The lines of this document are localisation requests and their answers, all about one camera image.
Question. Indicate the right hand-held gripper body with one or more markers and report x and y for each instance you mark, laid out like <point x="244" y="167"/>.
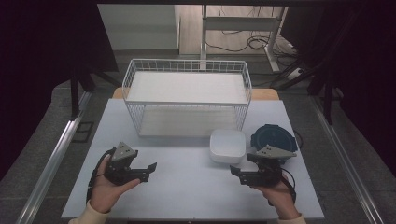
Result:
<point x="272" y="152"/>

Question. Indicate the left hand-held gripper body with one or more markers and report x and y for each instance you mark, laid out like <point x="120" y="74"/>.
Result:
<point x="124" y="153"/>

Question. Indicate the dark blue round lidded container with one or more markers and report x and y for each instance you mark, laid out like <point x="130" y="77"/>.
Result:
<point x="274" y="137"/>

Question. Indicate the white square container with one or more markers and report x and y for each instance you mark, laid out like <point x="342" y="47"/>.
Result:
<point x="227" y="144"/>

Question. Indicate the person's left hand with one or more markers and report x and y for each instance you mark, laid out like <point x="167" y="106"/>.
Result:
<point x="106" y="193"/>

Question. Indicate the person's right hand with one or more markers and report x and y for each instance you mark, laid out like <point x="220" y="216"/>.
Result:
<point x="281" y="199"/>

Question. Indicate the wooden table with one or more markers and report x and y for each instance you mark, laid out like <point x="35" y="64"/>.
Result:
<point x="264" y="94"/>

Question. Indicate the black metal stand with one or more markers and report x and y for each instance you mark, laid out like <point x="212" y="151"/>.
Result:
<point x="327" y="96"/>
<point x="74" y="93"/>

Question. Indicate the white power strip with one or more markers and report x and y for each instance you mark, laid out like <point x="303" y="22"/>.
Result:
<point x="295" y="73"/>

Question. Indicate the white cabinet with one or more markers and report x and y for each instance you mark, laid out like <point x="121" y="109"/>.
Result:
<point x="140" y="28"/>

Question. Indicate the black floor bracket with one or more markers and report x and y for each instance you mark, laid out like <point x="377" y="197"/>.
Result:
<point x="88" y="132"/>

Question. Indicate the aluminium rail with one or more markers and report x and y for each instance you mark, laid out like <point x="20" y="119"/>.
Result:
<point x="345" y="158"/>
<point x="53" y="158"/>

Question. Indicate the white metal desk frame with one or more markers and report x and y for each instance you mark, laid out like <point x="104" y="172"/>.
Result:
<point x="239" y="23"/>

